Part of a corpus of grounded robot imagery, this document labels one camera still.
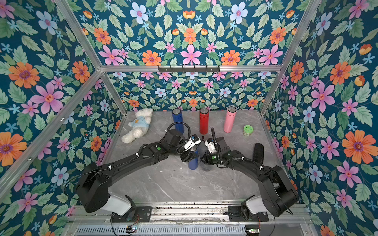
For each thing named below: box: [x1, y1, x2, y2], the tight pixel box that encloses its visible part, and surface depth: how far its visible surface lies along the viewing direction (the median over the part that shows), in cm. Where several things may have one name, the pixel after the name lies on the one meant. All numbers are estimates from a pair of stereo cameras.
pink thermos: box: [223, 105, 238, 134], surface depth 100 cm
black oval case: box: [252, 143, 264, 165], surface depth 97 cm
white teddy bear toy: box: [121, 108, 154, 144], surface depth 103 cm
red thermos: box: [199, 107, 210, 135], surface depth 102 cm
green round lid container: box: [243, 124, 254, 137], surface depth 106 cm
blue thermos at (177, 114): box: [171, 108, 185, 134], surface depth 95 cm
